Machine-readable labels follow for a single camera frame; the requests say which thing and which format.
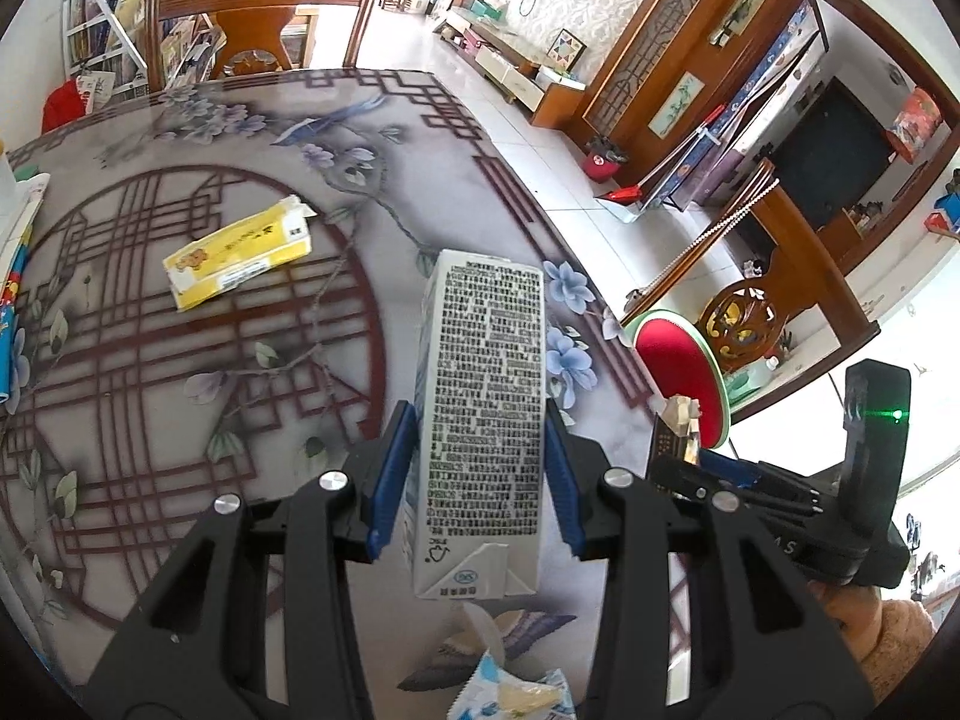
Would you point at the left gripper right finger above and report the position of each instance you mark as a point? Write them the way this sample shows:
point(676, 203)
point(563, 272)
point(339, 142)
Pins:
point(762, 647)

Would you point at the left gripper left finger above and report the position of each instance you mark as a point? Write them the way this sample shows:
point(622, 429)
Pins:
point(250, 617)

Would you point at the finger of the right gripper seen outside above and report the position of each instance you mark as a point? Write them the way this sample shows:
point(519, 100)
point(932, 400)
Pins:
point(720, 479)

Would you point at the small brown carton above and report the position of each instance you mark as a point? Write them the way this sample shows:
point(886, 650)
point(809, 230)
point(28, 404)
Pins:
point(677, 432)

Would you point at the white milk carton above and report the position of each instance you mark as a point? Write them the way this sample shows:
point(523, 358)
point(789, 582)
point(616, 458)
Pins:
point(473, 502)

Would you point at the yellow drink carton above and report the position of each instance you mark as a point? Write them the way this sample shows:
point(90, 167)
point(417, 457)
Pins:
point(236, 253)

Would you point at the right forearm brown sleeve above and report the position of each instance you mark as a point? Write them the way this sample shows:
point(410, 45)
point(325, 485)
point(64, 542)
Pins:
point(905, 630)

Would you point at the red trash bin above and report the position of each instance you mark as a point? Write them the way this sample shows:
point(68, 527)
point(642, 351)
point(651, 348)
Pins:
point(603, 159)

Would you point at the right hand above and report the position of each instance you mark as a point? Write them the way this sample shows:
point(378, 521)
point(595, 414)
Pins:
point(857, 612)

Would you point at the carved wooden chair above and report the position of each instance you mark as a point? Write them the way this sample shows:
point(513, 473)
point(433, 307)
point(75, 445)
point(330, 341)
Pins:
point(741, 324)

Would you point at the blue white snack bag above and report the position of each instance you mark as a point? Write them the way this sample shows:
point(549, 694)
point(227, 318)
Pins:
point(495, 694)

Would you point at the red dustpan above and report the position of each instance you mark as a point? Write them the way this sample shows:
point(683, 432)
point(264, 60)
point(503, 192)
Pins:
point(623, 195)

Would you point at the blue cartoon book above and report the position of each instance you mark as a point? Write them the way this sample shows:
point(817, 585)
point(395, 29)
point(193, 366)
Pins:
point(11, 289)

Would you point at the wooden tv cabinet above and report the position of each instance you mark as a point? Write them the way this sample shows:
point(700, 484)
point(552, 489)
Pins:
point(520, 71)

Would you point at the white paper stack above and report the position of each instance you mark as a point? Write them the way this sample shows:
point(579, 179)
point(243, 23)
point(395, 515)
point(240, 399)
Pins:
point(21, 199)

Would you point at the red bag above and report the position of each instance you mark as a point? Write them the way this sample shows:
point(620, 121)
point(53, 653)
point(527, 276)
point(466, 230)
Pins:
point(64, 105)

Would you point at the white magazine rack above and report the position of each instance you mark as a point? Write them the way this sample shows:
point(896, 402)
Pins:
point(108, 36)

